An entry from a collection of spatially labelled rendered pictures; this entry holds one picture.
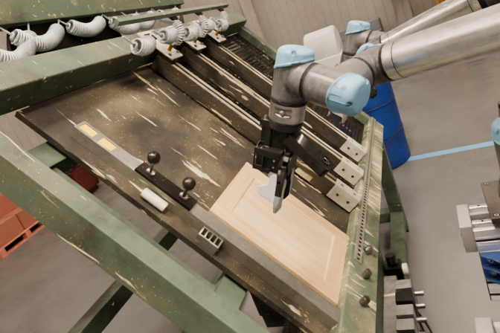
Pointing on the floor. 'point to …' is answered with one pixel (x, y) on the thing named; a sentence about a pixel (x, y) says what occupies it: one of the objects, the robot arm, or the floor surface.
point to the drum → (385, 95)
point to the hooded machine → (325, 45)
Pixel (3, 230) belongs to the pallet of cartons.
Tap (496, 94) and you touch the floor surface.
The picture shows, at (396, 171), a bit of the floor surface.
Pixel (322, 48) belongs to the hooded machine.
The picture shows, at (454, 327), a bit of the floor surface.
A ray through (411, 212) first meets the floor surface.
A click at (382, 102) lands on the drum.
